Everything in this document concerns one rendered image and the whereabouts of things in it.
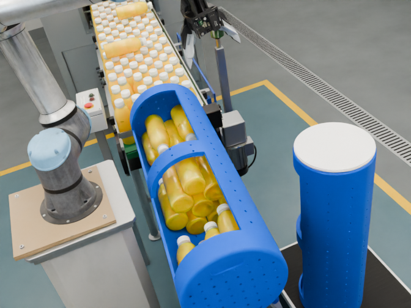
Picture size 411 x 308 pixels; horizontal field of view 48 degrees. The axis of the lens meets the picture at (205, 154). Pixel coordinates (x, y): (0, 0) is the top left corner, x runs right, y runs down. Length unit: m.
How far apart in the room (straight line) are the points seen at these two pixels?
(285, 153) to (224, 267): 2.23
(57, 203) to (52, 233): 0.08
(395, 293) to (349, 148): 0.92
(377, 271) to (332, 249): 0.62
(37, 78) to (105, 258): 0.56
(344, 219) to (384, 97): 2.25
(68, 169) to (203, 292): 0.50
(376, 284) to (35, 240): 1.59
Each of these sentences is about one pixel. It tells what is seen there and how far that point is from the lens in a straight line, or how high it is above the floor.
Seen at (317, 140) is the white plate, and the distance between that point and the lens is 1.71.
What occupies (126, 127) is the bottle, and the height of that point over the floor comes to 0.99.
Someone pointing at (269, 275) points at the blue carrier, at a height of 1.11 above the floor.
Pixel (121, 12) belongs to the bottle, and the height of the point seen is 1.16.
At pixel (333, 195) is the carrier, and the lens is 1.65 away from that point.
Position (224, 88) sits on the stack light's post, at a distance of 2.37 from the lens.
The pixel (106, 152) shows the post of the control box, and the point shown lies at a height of 0.83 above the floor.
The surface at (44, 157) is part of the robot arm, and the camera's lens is 1.31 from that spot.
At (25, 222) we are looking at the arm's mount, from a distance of 1.47.
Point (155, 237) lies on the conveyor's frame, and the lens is 2.87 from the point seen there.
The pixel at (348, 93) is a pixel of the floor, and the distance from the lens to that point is 3.94.
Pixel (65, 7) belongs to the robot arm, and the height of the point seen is 1.75.
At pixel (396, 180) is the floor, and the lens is 3.13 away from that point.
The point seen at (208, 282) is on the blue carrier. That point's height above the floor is 1.16.
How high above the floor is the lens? 2.07
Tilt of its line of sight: 38 degrees down
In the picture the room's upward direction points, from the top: 11 degrees counter-clockwise
